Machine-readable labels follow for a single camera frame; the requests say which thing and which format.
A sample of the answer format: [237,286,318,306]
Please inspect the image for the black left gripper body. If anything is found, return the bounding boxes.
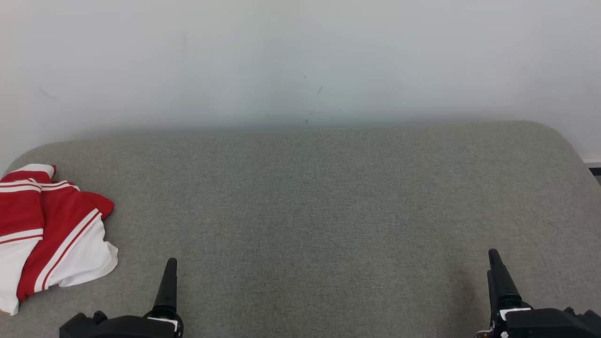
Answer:
[60,309,184,338]

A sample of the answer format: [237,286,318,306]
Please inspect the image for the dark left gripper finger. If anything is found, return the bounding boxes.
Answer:
[153,258,178,314]

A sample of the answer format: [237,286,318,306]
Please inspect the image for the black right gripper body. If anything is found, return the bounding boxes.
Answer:
[477,306,601,338]

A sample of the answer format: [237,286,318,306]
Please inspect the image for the red and white shorts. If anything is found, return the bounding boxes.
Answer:
[0,163,119,315]

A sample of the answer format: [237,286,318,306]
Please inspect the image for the grey fabric sofa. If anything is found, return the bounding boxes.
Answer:
[0,121,601,338]

